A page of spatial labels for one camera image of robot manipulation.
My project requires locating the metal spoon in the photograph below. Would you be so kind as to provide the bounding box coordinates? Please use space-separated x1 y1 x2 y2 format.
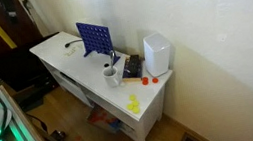
109 50 115 75

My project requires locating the white ceramic cup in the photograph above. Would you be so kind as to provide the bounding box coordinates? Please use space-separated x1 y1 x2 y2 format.
102 67 120 88

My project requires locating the dark box with wooden edge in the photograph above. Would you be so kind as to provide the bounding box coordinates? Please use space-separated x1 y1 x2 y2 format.
122 55 142 82

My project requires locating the white shelf table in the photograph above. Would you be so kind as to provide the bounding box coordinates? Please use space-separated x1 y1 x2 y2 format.
30 32 172 141

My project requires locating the red game disc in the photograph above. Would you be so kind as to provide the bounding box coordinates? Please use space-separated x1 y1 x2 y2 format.
152 77 158 84
142 77 149 85

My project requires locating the yellow game disc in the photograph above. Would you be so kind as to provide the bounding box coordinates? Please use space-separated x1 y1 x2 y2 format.
129 95 137 101
132 106 140 114
127 104 134 110
132 100 139 107

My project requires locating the white box speaker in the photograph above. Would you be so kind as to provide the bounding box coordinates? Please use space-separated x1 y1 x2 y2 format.
143 33 171 77

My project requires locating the blue connect four grid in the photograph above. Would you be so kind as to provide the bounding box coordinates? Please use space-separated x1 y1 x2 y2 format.
76 22 114 57

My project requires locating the colourful box under shelf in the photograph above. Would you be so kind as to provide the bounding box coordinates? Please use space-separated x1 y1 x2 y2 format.
87 105 120 133

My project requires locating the black gooseneck cable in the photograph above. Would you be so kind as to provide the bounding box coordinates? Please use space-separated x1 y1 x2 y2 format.
64 38 84 49

